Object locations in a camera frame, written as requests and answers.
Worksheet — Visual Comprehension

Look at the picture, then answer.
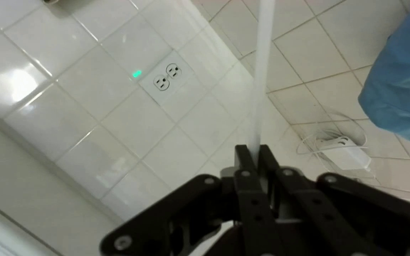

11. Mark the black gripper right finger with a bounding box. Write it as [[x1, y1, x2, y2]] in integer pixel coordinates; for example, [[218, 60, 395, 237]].
[[258, 144, 410, 256]]

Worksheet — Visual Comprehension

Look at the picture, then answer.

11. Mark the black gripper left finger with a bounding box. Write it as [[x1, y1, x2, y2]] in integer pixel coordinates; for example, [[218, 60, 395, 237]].
[[100, 144, 284, 256]]

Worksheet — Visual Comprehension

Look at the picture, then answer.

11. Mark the blue folded towel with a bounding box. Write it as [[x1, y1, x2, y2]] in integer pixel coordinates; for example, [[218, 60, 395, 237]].
[[358, 0, 410, 152]]

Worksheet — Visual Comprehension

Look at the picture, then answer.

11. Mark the white power adapter with cable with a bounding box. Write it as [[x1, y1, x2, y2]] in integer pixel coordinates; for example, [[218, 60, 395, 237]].
[[295, 111, 376, 173]]

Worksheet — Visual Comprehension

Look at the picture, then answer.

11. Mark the white wall outlet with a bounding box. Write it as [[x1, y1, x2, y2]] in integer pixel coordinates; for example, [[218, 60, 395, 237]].
[[149, 58, 187, 95]]

